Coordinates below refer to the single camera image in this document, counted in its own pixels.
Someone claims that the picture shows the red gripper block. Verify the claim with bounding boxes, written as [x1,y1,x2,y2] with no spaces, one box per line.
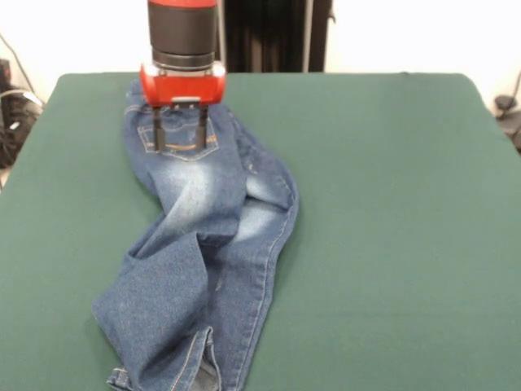
[139,61,228,152]

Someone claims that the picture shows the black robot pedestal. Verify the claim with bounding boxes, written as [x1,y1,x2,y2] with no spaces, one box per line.
[221,0,338,73]

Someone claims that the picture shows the blue denim jeans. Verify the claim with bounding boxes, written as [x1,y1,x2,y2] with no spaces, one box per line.
[91,77,300,391]

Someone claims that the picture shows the black floor device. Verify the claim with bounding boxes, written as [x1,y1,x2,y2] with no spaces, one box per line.
[493,94,521,154]

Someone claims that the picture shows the dark green table cloth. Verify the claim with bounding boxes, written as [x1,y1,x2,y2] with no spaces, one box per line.
[0,72,521,391]

